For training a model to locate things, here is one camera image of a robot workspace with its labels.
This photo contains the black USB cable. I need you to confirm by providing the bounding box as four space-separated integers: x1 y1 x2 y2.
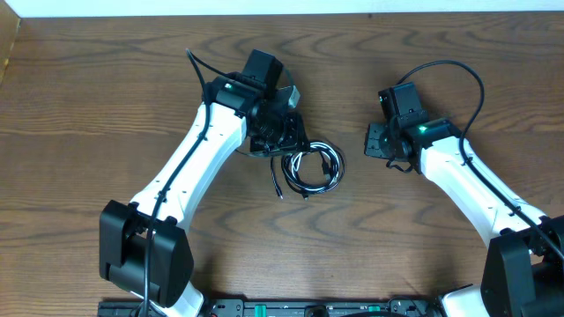
269 139 346 200

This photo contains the white USB cable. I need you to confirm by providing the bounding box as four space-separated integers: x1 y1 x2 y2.
288 141 343 193

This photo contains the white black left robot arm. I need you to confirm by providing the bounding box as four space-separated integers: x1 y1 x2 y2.
100 50 309 316

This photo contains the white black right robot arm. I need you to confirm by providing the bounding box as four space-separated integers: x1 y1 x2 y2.
365 83 563 316

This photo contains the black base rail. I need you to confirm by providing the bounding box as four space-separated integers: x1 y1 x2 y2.
97 299 446 317

